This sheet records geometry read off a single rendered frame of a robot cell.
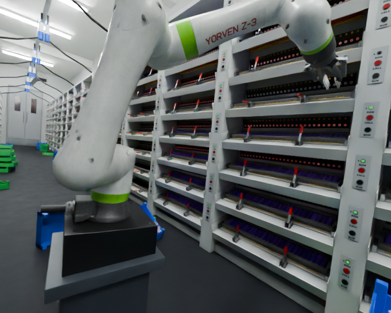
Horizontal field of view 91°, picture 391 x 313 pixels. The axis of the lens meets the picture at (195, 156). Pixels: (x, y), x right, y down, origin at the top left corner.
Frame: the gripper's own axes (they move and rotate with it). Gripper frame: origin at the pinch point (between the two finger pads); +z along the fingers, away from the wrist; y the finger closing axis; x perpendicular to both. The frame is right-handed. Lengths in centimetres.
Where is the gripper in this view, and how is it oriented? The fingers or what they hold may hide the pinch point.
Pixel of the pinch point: (331, 81)
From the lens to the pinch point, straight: 100.1
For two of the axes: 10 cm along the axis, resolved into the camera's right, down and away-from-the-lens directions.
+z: 6.9, 2.3, 6.9
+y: -6.8, -1.1, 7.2
